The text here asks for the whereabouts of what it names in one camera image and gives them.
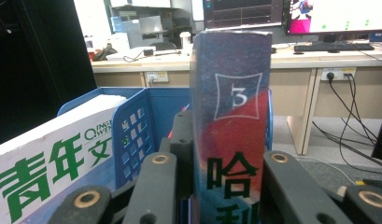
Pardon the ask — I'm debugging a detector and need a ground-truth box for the bright white screen monitor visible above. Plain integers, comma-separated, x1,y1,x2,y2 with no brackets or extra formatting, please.
283,0,382,35

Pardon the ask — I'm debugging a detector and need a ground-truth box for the black curtain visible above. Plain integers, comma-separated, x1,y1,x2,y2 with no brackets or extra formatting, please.
371,105,382,162
0,0,98,148

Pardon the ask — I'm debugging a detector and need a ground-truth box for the blue plastic book rack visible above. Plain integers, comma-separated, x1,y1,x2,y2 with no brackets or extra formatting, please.
19,86,273,224

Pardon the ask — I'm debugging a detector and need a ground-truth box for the black power cable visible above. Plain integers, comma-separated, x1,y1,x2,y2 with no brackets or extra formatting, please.
312,74,382,175
328,74,378,147

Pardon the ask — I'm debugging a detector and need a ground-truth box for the black keyboard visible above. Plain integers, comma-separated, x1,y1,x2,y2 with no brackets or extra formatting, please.
293,41,375,53

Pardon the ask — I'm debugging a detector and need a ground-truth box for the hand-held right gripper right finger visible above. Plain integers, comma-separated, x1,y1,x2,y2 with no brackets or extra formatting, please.
262,150,355,224

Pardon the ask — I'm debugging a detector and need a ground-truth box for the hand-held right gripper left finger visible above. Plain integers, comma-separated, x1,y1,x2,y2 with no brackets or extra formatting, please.
121,110,194,224

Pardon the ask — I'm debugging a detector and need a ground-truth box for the white floor cable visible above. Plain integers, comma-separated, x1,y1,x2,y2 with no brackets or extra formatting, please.
299,156,359,185

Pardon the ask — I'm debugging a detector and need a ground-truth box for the white cup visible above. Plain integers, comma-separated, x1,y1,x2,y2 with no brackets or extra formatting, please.
178,31,193,54

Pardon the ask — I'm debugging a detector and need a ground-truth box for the white wall socket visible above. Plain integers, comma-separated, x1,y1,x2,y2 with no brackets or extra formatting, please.
144,71,170,84

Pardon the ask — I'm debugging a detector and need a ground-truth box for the thick blue novel book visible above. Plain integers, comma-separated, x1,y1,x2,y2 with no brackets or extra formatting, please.
190,29,273,224

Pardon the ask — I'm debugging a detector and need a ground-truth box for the white picture-cover book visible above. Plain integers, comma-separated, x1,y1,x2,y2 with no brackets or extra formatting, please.
0,93,128,224

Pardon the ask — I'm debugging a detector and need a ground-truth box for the beige wooden desk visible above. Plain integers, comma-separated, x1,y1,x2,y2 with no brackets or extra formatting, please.
91,29,382,156

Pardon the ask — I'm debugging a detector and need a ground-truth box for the dark screen monitor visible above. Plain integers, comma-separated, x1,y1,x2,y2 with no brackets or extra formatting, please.
203,0,285,31

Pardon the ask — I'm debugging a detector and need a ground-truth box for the wall socket with plugs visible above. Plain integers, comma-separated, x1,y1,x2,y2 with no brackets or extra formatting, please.
320,66,357,82

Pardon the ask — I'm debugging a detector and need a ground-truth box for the black desk device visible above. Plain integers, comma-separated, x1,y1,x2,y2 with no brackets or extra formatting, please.
92,43,119,62

